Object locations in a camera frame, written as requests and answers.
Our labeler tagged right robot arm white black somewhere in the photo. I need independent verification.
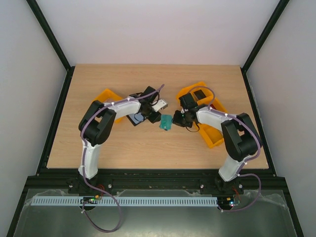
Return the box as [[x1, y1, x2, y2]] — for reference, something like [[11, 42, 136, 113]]
[[173, 93, 262, 194]]

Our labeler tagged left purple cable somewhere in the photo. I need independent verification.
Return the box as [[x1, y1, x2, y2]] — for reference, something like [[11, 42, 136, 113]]
[[80, 83, 165, 233]]

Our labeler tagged black frame post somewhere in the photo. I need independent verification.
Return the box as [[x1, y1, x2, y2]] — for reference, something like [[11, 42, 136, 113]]
[[26, 0, 75, 72], [241, 0, 291, 74]]

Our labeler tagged right black frame post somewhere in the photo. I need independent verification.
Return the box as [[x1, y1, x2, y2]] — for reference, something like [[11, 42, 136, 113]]
[[241, 0, 291, 74]]

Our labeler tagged purple cable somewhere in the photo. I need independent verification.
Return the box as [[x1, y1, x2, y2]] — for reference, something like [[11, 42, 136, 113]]
[[80, 83, 165, 233], [182, 85, 262, 213]]

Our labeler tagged small yellow bin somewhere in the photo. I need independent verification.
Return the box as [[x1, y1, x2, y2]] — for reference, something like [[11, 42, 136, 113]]
[[92, 88, 124, 124]]

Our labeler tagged black item in bin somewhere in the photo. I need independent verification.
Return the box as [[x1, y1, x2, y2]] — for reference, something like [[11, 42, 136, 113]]
[[194, 90, 206, 100]]

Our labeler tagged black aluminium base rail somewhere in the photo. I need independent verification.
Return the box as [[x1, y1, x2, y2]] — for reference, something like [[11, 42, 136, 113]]
[[23, 169, 289, 197]]

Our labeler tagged yellow three-compartment bin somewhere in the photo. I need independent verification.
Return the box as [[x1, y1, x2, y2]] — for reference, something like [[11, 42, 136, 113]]
[[176, 81, 228, 149]]

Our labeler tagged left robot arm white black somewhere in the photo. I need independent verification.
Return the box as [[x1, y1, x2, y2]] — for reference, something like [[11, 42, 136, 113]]
[[79, 85, 167, 179]]

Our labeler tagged left black frame post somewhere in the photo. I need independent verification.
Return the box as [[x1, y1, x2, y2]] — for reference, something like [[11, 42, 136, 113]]
[[26, 0, 75, 72]]

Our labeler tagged white slotted cable duct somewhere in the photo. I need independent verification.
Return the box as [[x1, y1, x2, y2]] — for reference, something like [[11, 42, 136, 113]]
[[30, 196, 218, 207]]

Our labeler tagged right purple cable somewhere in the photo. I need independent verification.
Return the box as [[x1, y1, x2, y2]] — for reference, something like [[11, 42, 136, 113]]
[[182, 85, 262, 213]]

